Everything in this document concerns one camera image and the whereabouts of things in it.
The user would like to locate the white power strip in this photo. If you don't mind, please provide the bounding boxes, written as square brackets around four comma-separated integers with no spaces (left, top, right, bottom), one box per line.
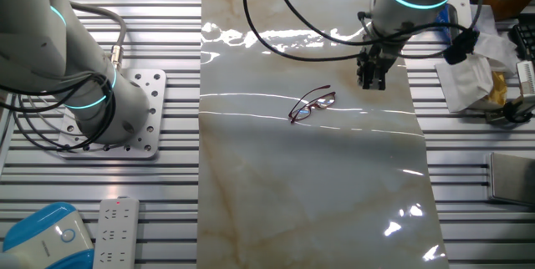
[92,196,140,269]

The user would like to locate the dark red framed glasses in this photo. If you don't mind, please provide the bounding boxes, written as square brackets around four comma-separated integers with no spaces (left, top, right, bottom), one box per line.
[287,84,338,124]

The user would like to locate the blue white control pendant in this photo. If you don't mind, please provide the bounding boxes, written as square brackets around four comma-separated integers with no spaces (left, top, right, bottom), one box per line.
[0,201,95,269]

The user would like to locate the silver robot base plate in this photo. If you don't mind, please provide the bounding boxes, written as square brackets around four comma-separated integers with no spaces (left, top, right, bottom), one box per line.
[56,68,167,160]

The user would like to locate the marble pattern mat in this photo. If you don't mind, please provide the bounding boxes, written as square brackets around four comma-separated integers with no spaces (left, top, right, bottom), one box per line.
[196,0,451,269]

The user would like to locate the thick grey base cable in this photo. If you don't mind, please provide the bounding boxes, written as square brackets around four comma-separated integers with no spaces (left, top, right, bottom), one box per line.
[70,2,129,72]

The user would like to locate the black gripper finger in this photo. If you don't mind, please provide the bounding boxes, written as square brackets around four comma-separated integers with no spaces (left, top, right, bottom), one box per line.
[356,62,372,90]
[373,63,388,91]

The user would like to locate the black keyboard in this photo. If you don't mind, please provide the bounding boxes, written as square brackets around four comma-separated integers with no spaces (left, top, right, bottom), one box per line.
[510,13,535,62]

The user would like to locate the looped black cable bundle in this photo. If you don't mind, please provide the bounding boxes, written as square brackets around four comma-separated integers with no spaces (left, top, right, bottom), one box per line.
[0,75,116,154]

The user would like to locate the grey flat metal box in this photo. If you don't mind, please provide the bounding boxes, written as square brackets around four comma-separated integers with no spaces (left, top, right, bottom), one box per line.
[487,151,535,208]

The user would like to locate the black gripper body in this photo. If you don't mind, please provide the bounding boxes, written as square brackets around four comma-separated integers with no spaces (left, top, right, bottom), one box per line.
[357,47,398,69]

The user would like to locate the yellow crumpled wrapper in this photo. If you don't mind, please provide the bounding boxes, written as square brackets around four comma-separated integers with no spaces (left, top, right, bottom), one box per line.
[487,70,509,107]

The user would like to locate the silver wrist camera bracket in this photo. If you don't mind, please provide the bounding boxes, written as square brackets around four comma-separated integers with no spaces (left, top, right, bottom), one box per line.
[445,0,473,32]

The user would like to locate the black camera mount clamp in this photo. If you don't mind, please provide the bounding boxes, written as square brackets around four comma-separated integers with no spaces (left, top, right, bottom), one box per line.
[484,98,535,126]

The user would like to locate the black velcro cable wrap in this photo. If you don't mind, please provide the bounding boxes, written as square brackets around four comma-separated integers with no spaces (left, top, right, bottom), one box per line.
[442,28,481,65]

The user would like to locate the crumpled white tissue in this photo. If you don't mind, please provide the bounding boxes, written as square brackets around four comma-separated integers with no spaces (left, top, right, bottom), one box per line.
[434,3,519,114]

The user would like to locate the silver finned camera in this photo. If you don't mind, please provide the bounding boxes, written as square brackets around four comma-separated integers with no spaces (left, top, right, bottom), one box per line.
[516,59,535,104]

